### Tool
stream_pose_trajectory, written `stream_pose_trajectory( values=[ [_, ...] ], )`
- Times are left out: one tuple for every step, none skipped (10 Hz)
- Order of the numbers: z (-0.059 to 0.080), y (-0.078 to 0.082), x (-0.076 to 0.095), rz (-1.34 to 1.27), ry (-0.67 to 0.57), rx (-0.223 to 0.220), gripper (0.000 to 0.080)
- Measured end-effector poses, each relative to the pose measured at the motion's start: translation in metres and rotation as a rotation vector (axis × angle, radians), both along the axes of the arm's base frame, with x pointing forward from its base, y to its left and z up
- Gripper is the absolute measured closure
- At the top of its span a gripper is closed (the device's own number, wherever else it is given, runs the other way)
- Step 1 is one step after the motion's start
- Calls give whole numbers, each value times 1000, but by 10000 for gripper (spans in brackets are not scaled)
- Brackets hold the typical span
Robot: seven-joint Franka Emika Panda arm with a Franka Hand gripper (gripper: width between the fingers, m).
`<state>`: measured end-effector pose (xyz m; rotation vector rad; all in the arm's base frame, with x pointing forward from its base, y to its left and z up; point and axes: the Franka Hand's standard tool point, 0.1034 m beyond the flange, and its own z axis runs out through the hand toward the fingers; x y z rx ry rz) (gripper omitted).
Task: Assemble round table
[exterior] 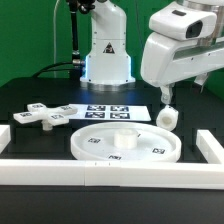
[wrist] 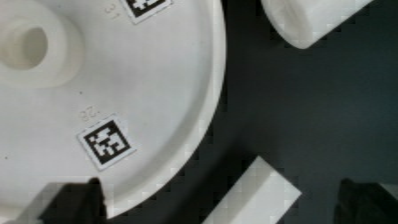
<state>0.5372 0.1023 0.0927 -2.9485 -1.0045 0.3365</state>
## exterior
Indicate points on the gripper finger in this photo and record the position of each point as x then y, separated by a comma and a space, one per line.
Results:
200, 81
167, 93

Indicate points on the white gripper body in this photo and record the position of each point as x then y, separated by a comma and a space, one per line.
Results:
166, 61

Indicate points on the white round table top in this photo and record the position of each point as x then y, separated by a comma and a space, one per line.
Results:
125, 141

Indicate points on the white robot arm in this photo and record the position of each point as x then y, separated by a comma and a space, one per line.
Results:
187, 40

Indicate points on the white right fence bar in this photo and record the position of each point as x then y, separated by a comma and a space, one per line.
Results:
210, 148

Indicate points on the white fence bar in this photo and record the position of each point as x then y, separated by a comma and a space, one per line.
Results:
115, 173
210, 148
5, 136

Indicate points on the white marker sheet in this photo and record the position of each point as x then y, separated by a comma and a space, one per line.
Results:
111, 112

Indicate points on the white cross-shaped table base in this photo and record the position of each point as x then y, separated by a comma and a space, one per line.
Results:
49, 117

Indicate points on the white left fence bar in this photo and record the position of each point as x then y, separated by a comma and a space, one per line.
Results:
5, 136

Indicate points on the white front fence bar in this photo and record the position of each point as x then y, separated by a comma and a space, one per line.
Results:
115, 173

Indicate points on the black camera stand pole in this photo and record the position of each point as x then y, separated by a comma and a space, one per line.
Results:
84, 6

